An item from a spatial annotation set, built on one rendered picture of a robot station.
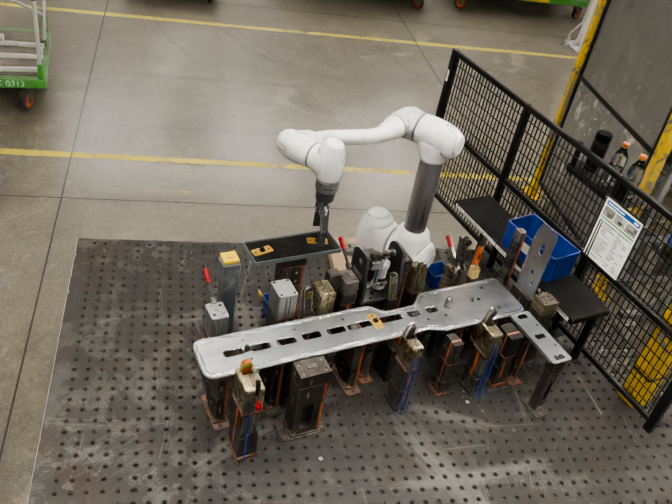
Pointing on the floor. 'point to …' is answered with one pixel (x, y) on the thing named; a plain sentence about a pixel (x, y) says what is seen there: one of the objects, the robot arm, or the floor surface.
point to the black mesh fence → (572, 230)
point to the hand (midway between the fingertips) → (318, 233)
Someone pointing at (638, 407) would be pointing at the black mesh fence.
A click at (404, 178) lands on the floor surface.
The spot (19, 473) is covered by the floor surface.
